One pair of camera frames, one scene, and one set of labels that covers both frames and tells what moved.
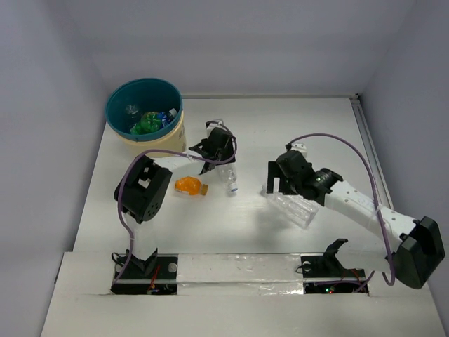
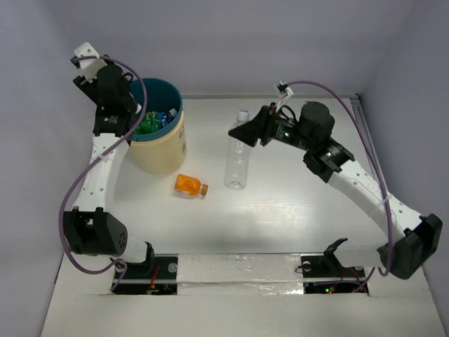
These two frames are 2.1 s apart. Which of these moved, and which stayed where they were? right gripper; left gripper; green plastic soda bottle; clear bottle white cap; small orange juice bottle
Moved: left gripper; clear bottle white cap; right gripper
Stayed: green plastic soda bottle; small orange juice bottle
